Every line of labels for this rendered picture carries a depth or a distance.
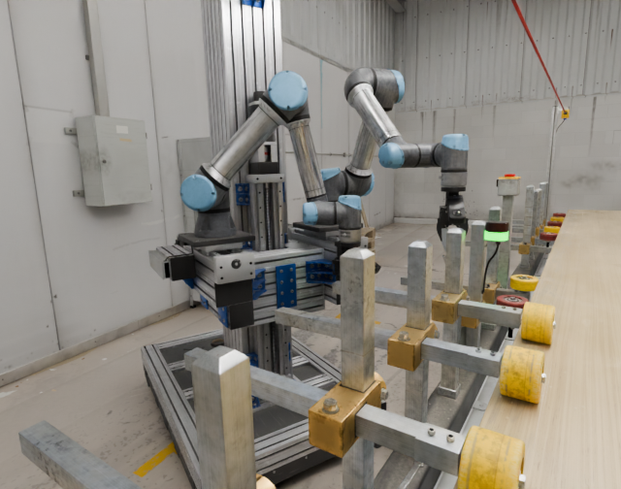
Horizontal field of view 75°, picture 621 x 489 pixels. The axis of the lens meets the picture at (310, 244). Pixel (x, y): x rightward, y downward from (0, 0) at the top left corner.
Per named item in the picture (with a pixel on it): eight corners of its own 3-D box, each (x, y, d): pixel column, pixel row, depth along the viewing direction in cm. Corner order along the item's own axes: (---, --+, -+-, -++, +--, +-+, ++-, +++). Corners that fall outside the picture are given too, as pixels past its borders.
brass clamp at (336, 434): (305, 442, 52) (304, 407, 51) (353, 394, 63) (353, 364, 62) (346, 461, 49) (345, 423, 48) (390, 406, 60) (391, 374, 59)
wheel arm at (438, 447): (183, 371, 70) (181, 351, 70) (199, 362, 73) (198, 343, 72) (493, 492, 43) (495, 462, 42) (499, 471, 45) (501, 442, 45)
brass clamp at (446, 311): (428, 320, 93) (429, 299, 92) (444, 303, 104) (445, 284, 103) (455, 325, 90) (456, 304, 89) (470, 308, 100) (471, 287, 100)
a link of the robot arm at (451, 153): (454, 136, 125) (475, 133, 117) (452, 172, 127) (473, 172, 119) (434, 135, 122) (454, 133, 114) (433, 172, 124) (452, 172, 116)
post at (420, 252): (403, 472, 83) (408, 242, 74) (408, 461, 86) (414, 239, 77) (419, 478, 81) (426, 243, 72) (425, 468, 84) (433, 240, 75)
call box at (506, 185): (497, 197, 155) (498, 177, 154) (500, 196, 161) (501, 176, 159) (517, 198, 151) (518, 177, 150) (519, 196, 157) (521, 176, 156)
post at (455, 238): (439, 413, 103) (446, 228, 94) (442, 407, 106) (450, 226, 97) (453, 418, 101) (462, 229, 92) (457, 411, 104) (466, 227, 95)
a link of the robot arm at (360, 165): (330, 188, 181) (362, 62, 148) (359, 187, 187) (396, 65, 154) (342, 204, 173) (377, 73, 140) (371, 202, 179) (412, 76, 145)
